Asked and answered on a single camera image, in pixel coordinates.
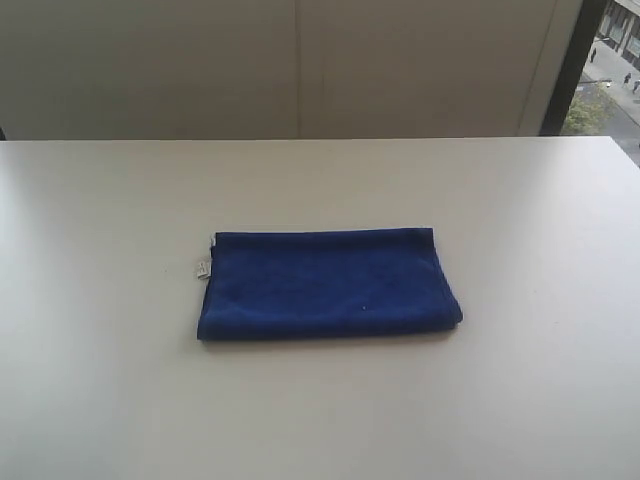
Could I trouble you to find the black window frame post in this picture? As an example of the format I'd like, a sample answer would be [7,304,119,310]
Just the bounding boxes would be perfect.
[539,0,607,137]

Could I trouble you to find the blue microfiber towel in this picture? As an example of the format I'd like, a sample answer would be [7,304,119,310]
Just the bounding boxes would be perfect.
[196,228,463,342]

